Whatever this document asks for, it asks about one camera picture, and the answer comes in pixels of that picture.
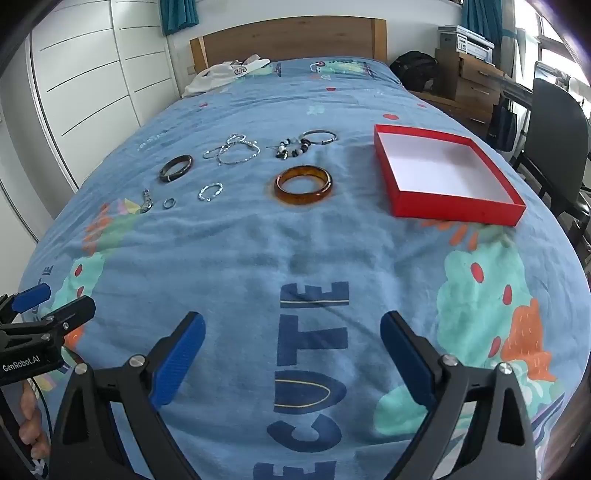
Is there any printed blue blanket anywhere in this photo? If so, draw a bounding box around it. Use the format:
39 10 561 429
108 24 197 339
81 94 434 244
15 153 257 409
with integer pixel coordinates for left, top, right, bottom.
9 58 591 480

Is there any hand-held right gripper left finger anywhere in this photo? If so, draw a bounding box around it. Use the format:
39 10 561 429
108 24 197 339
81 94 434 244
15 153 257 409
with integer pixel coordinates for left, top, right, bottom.
48 311 206 480

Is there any dark beaded bracelet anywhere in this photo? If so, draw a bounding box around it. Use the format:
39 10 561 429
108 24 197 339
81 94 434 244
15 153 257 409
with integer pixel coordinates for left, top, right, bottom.
276 137 311 160

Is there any teal curtain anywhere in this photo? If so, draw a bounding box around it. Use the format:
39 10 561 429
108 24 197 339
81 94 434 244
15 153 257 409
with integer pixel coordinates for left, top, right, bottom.
462 0 502 47
160 0 200 35

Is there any silver pearl chain necklace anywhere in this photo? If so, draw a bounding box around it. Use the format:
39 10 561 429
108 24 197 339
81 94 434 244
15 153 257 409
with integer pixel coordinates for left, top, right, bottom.
203 134 245 160

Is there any white wardrobe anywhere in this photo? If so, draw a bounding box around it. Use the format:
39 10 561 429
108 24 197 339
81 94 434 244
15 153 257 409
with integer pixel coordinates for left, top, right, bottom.
0 0 178 232

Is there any person's left hand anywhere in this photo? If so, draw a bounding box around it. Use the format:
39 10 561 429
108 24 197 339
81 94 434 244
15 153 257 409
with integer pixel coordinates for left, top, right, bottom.
18 382 51 462

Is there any silver chain bracelet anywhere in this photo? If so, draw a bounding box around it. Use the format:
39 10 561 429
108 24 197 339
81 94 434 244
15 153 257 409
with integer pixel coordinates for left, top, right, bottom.
217 141 258 166

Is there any white clothing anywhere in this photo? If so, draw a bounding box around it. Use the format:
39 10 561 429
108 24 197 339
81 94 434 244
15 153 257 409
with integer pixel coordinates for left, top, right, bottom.
181 54 273 99

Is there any black chair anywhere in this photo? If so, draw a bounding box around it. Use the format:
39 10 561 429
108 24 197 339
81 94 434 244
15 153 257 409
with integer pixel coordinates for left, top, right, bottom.
512 78 591 217

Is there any dark brown bangle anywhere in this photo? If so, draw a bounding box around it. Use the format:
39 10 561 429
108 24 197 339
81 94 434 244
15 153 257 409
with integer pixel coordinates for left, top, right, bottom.
159 154 194 184

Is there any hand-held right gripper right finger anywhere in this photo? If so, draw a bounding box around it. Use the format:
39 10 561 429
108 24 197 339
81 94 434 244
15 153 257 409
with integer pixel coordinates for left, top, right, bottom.
379 310 543 480

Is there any red cardboard box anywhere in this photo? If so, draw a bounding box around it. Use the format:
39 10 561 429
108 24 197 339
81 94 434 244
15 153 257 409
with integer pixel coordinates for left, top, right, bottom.
373 124 527 227

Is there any grey desk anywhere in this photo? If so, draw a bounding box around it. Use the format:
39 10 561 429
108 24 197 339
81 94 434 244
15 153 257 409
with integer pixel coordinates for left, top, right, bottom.
501 74 591 121

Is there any amber bangle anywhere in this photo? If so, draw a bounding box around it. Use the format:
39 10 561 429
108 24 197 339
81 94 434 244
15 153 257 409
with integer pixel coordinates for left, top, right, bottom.
274 165 334 207

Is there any wooden headboard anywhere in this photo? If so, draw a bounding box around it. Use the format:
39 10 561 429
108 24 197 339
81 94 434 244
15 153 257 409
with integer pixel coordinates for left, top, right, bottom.
189 18 387 77

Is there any dark blue bag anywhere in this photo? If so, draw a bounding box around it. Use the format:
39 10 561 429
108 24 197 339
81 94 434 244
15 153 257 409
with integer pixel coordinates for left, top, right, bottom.
488 104 518 152

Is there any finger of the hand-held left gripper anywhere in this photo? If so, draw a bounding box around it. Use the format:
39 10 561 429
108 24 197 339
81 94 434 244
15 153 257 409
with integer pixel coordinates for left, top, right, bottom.
39 295 96 344
0 283 51 324

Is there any black backpack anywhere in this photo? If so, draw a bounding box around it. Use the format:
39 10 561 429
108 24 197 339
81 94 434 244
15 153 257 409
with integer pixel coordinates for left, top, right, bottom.
390 51 439 92

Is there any grey printer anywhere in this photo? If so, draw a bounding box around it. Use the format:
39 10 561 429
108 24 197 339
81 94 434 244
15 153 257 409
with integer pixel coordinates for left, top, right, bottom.
438 25 495 61

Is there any wooden dresser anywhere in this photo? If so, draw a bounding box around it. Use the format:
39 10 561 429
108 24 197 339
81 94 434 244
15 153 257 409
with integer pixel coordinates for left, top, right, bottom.
434 46 506 125

